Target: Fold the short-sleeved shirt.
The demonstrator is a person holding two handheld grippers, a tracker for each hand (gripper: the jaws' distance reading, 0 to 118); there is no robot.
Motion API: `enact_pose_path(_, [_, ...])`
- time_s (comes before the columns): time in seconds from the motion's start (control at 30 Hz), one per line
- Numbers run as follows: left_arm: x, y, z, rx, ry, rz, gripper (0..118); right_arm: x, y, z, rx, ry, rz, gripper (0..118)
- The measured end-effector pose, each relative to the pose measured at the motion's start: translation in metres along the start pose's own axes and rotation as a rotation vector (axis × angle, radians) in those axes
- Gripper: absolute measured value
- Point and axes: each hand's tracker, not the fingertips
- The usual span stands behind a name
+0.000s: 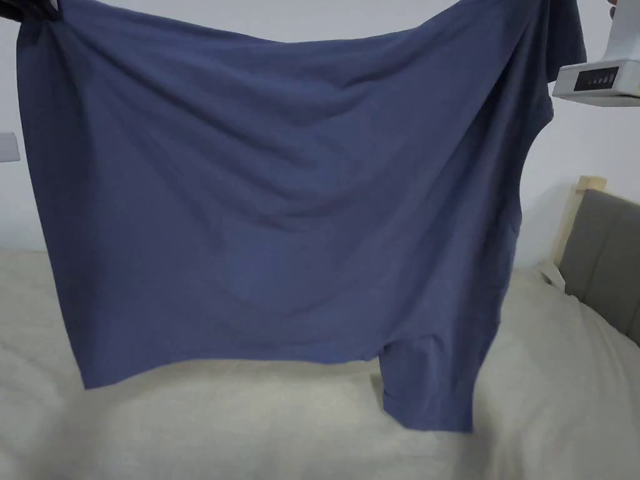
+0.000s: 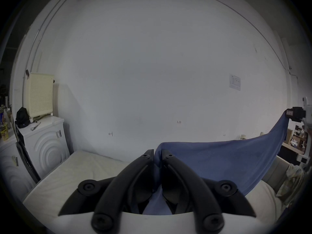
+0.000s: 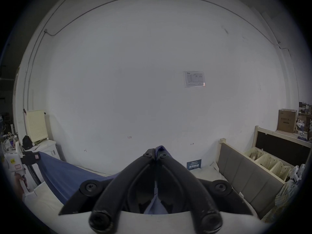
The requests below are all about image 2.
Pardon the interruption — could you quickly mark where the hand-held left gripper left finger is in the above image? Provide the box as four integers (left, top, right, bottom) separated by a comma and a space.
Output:
58, 149, 156, 234

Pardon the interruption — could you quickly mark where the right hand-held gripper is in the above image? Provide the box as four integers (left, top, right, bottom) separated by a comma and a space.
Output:
285, 97, 312, 165

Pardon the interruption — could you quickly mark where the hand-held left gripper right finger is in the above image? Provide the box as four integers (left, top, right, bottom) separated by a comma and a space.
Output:
161, 149, 256, 234

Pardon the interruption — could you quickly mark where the blue cloth garment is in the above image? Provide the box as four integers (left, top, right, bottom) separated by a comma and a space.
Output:
142, 111, 289, 215

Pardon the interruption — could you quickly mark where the shelf with small items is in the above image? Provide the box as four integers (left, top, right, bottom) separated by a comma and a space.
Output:
278, 124, 306, 156

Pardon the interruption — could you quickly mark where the bed with beige sheet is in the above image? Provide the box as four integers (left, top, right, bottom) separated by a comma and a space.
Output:
23, 150, 290, 228

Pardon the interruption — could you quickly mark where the grey padded headboard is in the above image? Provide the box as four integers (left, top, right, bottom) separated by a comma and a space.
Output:
263, 155, 293, 192

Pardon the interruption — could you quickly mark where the white paper sheet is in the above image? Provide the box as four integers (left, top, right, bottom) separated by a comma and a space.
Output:
229, 73, 242, 91

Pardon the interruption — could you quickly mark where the patterned pale cloth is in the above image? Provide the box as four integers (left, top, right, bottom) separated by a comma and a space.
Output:
275, 163, 306, 205

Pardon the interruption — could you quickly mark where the white washing machine with basket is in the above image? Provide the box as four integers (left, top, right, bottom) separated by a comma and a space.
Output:
15, 73, 71, 180

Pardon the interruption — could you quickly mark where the white washing machine with bottles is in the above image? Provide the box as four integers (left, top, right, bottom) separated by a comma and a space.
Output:
0, 104, 37, 202

